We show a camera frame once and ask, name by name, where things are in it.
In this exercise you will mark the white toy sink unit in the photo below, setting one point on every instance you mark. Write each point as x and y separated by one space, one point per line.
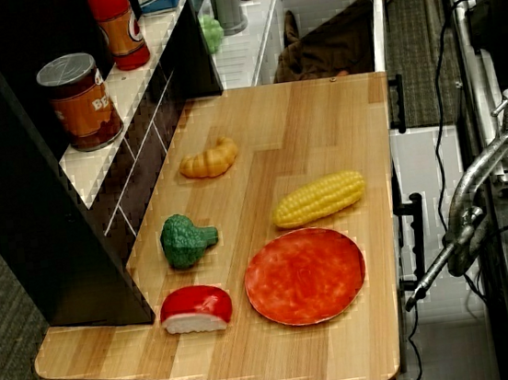
242 57

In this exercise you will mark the brown toy beans can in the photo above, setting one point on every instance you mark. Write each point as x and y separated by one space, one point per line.
82 109

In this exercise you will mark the yellow toy corn cob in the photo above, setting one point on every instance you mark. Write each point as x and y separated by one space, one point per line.
320 198

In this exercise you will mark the black toy kitchen hutch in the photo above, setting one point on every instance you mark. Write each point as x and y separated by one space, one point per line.
28 204

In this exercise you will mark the red orange plate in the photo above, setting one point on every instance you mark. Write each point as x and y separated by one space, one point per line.
304 276

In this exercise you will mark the grey toy faucet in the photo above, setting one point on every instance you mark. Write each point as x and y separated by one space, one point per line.
228 14

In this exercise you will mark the light green toy vegetable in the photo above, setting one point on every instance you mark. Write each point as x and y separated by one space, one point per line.
211 33

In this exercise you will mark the toy croissant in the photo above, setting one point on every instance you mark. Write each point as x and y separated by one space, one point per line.
208 160

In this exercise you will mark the red white toy sushi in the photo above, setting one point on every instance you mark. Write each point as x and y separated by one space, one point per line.
194 304

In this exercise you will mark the aluminium frame rail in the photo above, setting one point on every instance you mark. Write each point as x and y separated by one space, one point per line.
484 101

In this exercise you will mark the metal C-clamp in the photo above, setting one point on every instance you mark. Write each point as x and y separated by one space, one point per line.
466 182

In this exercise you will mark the red toy ketchup bottle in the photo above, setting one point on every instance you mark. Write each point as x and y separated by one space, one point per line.
121 30

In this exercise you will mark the green toy broccoli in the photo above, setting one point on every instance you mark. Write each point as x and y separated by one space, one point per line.
181 243

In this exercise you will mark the brown cloth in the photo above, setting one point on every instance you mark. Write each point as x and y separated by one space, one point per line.
333 46

